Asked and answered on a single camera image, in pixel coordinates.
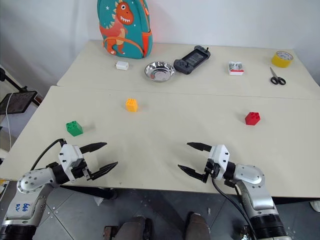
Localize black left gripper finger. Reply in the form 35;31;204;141
79;142;108;154
89;161;119;181

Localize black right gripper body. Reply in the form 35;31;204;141
203;159;221;184

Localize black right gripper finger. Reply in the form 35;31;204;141
186;142;213;153
177;164;209;183

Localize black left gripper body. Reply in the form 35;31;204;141
70;158;92;181

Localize green toy brick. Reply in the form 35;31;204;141
65;120;84;137

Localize dark rounded shape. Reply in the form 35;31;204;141
117;215;154;240
184;211;211;240

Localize orange toy brick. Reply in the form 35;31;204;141
124;98;139;113

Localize red toy brick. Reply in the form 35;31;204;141
244;111;261;126

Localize shiny steel bowl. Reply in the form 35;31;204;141
143;61;177;83

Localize white and red small box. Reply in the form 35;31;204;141
227;60;245;76

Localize dark grey handheld game console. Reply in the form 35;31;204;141
173;45;212;75

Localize black tablet on stand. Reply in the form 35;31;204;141
0;90;39;116

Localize white table foot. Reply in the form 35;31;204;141
309;199;320;213

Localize teal dinosaur backpack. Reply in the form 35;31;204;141
96;0;154;60

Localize yellow tape roll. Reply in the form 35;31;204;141
271;50;294;68

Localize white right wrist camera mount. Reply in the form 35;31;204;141
206;144;230;181

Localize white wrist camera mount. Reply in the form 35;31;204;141
57;143;87;181
206;144;230;181

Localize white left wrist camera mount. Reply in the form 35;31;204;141
57;143;87;181

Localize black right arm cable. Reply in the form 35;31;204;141
211;176;259;240

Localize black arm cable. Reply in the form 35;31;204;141
30;138;68;172
211;176;259;240

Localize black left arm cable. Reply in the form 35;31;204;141
30;138;68;172

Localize thin white cable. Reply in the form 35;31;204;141
5;93;13;152

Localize black handled scissors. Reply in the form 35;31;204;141
269;66;286;86

